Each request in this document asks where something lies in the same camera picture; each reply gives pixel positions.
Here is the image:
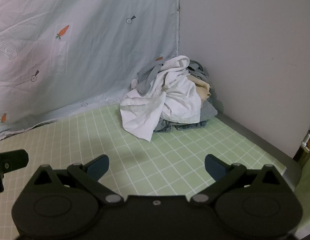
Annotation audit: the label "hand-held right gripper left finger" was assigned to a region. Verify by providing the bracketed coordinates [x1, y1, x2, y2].
[27, 154, 125, 206]

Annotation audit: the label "white garment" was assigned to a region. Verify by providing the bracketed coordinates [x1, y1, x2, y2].
[120, 55, 202, 142]

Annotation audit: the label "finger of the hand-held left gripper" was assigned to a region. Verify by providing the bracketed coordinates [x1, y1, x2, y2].
[0, 149, 29, 193]

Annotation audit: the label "beige garment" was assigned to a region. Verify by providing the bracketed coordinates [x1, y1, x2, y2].
[189, 76, 212, 103]

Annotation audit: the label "grey bed frame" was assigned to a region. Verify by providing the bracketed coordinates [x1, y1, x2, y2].
[215, 111, 303, 193]

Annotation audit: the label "blue denim jeans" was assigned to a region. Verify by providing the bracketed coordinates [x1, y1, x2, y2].
[154, 119, 208, 132]

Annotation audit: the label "grey-blue crumpled garment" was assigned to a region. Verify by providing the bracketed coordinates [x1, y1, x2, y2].
[187, 59, 218, 120]

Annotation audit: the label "light blue carrot print sheet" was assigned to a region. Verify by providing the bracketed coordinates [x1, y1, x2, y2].
[0, 0, 180, 143]

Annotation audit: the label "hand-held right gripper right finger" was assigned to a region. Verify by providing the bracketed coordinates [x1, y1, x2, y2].
[190, 154, 287, 207]

